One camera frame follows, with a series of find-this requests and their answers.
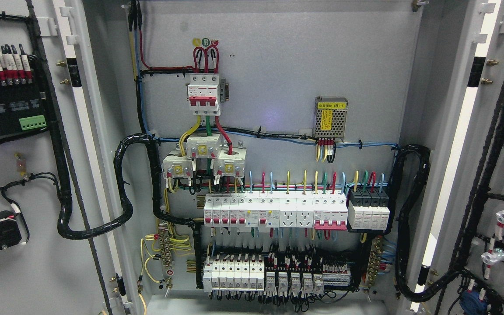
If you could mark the white fuse holder blocks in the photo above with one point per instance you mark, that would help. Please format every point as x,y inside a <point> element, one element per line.
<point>205,151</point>

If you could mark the white red main breaker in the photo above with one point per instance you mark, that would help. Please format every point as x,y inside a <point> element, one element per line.
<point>206,93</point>

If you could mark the metal mesh power supply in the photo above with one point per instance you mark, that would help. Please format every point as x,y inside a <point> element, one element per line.
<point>330,117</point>

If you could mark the lower relay terminal row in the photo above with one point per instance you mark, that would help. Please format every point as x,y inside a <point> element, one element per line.
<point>275,276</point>

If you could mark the white socket breaker row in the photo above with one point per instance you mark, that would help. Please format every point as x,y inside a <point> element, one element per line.
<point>323,211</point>

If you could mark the grey cabinet door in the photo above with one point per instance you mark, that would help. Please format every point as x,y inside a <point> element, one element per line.
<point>51,275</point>
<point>466,183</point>

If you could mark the black digital power meter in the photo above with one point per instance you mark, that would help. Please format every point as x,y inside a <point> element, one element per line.
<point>20,108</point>

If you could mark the brass ground terminal bar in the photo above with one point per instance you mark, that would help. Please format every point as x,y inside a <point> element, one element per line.
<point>165,249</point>

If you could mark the black white surge protector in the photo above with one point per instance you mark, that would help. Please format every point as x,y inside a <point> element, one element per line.
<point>368,210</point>

